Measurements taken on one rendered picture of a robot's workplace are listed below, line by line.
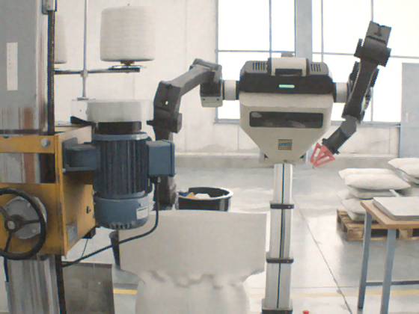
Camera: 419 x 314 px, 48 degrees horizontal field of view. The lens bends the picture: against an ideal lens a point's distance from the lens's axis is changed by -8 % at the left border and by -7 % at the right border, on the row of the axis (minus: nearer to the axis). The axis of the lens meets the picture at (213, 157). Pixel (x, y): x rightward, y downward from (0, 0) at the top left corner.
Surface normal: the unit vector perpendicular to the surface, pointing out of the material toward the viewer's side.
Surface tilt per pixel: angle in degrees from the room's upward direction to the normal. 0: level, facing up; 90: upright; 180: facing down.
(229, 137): 90
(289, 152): 130
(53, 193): 90
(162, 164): 90
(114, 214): 91
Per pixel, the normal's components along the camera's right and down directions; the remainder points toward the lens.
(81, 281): -0.04, 0.13
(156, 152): 0.37, 0.12
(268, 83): -0.07, 0.74
